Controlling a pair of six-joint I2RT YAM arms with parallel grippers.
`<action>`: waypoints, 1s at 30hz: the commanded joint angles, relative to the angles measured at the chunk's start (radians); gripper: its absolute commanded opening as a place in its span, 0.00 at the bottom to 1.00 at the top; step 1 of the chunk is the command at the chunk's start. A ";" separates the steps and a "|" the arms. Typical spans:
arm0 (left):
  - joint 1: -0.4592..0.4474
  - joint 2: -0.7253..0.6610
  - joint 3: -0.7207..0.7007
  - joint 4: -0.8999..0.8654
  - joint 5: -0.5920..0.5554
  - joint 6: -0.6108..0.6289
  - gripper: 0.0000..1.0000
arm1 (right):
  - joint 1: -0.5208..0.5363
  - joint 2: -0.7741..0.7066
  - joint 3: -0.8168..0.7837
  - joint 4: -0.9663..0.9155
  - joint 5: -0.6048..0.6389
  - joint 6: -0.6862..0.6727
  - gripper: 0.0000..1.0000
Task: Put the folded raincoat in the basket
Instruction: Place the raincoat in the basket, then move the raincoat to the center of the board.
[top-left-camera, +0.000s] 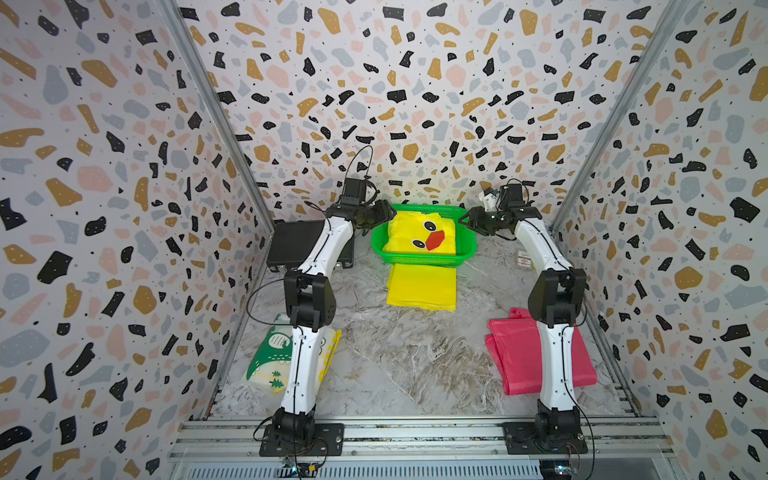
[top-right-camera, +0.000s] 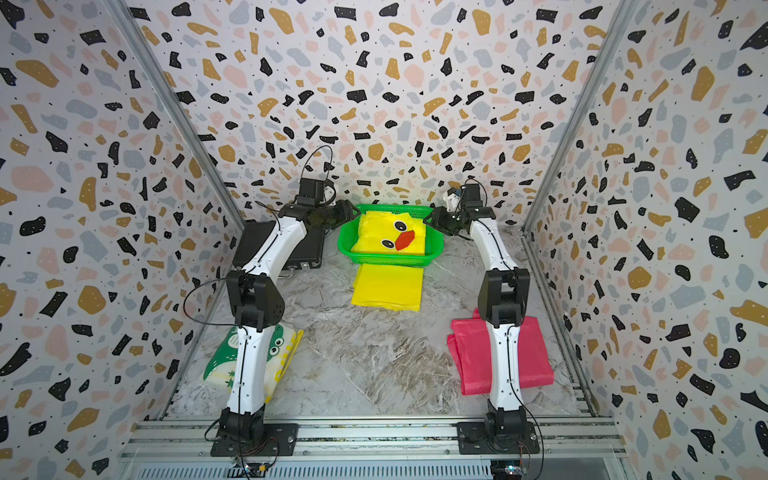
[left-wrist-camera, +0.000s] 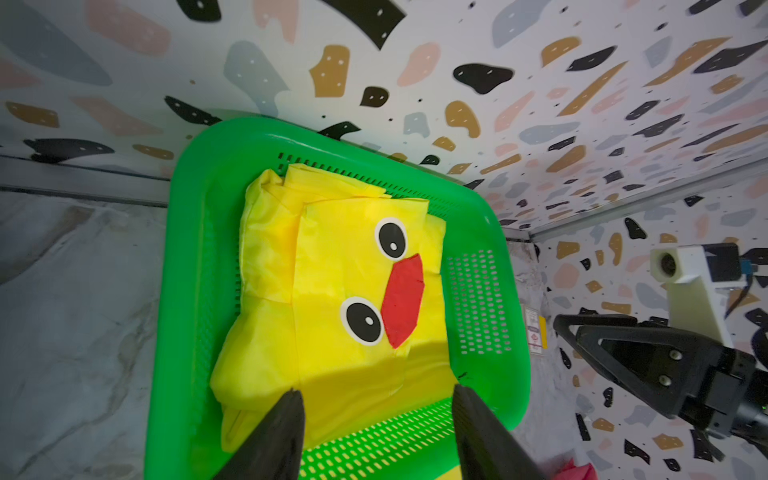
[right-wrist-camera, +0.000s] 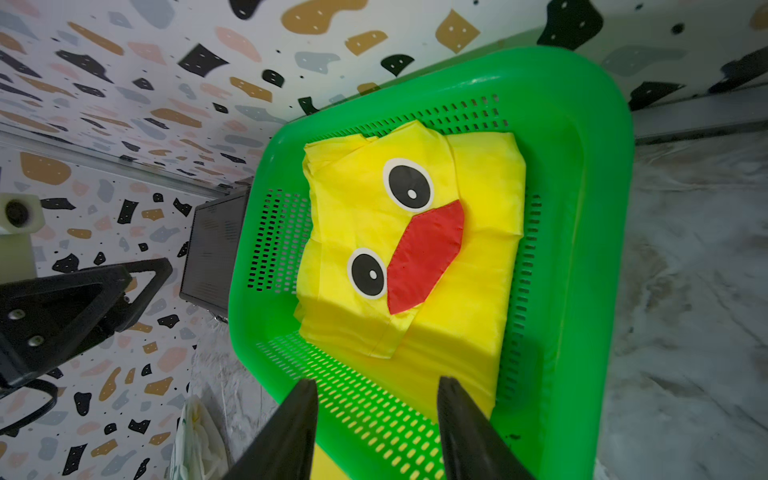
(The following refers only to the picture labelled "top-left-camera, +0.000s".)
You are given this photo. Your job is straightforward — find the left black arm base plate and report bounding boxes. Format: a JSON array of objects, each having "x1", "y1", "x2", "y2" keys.
[{"x1": 259, "y1": 423, "x2": 345, "y2": 457}]

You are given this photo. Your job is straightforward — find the aluminium mounting rail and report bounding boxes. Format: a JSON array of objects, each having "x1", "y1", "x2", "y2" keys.
[{"x1": 162, "y1": 416, "x2": 685, "y2": 479}]

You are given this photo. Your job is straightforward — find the pink raincoat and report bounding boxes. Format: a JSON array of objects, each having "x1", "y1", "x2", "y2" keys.
[{"x1": 485, "y1": 308, "x2": 598, "y2": 396}]

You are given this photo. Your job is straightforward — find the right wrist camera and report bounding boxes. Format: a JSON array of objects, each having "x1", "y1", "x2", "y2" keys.
[{"x1": 478, "y1": 187, "x2": 500, "y2": 212}]

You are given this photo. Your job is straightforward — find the plain yellow raincoat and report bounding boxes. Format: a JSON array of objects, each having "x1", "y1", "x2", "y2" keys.
[{"x1": 386, "y1": 264, "x2": 457, "y2": 311}]

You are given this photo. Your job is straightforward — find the yellow duck face raincoat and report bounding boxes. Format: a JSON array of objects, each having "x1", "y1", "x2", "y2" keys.
[{"x1": 382, "y1": 210, "x2": 457, "y2": 256}]

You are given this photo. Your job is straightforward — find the white green dinosaur raincoat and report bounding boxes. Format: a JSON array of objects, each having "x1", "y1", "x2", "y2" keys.
[{"x1": 244, "y1": 313, "x2": 342, "y2": 393}]

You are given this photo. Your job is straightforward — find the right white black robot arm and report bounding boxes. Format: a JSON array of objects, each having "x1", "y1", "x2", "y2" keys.
[{"x1": 459, "y1": 182, "x2": 586, "y2": 453}]

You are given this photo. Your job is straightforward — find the black hard case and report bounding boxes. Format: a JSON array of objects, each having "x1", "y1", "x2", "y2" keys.
[{"x1": 267, "y1": 216, "x2": 354, "y2": 277}]

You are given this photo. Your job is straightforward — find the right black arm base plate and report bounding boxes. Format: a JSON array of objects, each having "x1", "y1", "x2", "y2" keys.
[{"x1": 501, "y1": 421, "x2": 589, "y2": 455}]

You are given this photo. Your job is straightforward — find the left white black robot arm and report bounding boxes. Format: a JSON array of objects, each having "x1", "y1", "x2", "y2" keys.
[{"x1": 260, "y1": 176, "x2": 396, "y2": 456}]

